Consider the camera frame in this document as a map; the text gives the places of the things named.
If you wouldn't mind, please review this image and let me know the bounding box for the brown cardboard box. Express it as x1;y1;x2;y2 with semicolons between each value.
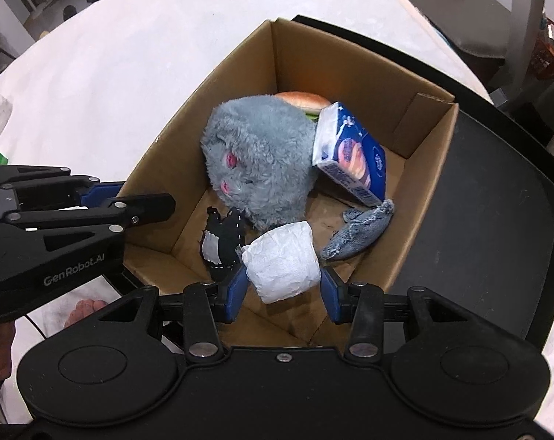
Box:
121;17;460;347

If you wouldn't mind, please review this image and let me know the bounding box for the white tissue paper roll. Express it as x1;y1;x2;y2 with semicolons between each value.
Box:
241;221;322;304

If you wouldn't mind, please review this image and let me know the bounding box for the burger plush toy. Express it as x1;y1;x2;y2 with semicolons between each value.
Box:
273;92;332;122

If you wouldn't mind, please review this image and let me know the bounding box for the red basket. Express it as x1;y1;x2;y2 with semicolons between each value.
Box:
530;18;554;81

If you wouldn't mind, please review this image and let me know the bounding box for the grey table leg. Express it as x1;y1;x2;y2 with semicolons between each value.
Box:
510;0;547;56

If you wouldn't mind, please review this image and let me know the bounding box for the grey furry plush toy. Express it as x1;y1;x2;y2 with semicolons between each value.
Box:
200;95;321;231

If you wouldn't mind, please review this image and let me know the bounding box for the black plastic tray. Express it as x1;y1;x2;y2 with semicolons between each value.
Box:
117;15;554;350

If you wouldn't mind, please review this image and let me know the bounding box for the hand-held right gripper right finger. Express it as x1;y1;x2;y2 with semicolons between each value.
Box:
320;267;529;360

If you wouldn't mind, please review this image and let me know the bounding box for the blue tissue pack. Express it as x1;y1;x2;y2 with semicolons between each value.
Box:
311;102;388;207

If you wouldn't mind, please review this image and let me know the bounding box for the frayed denim cloth piece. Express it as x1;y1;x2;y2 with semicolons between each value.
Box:
320;199;395;262

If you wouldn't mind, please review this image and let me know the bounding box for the black felt stitched toy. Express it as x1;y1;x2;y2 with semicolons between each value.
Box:
198;206;248;285

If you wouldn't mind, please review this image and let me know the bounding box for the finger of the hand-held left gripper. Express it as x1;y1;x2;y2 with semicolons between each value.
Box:
0;164;125;214
0;193;176;258

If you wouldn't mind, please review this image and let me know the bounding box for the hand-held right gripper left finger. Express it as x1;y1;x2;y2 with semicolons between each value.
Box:
94;266;250;361

